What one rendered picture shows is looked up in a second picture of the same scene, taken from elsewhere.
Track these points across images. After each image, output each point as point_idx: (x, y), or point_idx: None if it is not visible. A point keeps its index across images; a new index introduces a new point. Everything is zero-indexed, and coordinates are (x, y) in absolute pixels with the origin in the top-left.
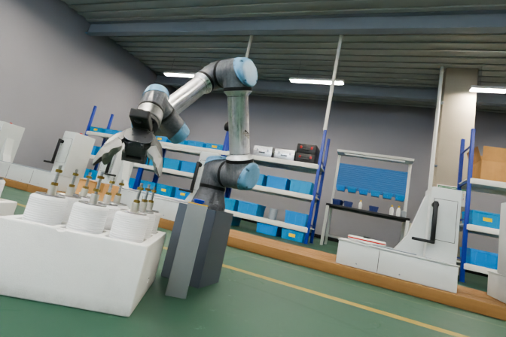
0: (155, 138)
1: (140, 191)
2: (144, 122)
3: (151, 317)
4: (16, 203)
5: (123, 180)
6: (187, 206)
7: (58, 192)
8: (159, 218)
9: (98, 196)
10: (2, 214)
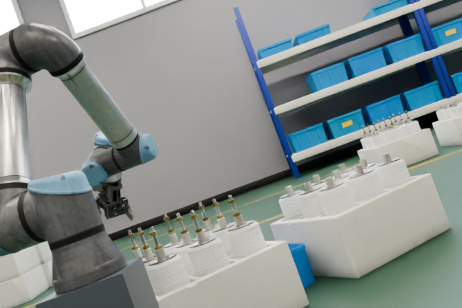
0: (95, 200)
1: (130, 238)
2: (98, 191)
3: None
4: (333, 219)
5: (190, 212)
6: None
7: (234, 222)
8: (148, 274)
9: (169, 237)
10: (326, 232)
